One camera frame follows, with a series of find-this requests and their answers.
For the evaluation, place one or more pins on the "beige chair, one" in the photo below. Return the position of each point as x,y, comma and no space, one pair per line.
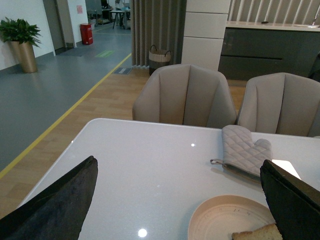
281,103
186,94

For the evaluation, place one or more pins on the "beige chair, left one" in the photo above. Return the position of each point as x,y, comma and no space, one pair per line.
186,94

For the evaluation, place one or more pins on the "white pillar cabinet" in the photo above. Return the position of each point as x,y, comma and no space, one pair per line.
204,31

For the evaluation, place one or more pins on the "dark grey kitchen counter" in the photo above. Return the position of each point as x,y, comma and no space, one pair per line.
249,52

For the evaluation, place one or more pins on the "green potted plant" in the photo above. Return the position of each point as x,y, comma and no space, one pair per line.
19,31

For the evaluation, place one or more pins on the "woven basket with handles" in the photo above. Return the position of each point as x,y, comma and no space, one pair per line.
158,58

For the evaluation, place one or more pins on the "gold conical planter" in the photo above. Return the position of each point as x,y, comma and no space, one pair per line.
25,55

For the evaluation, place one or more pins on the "beige round plate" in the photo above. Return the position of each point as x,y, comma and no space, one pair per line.
218,217

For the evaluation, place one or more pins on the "grey pleated curtain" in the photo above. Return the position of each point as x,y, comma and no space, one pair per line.
160,23

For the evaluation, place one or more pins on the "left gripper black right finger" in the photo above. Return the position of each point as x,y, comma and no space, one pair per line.
294,205

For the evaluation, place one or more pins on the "slice of brown bread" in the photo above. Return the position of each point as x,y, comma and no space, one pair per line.
267,232

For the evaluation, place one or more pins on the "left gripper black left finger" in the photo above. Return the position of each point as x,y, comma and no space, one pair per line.
57,212

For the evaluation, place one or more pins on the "beige chair, right one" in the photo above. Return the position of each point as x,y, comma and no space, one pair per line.
281,103

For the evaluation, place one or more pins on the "distant work table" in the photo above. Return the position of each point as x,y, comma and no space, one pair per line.
122,17

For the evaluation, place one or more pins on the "red cabinet box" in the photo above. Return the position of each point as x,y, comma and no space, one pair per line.
86,33

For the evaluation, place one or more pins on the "grey quilted oven mitt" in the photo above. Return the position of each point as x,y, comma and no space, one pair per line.
242,155

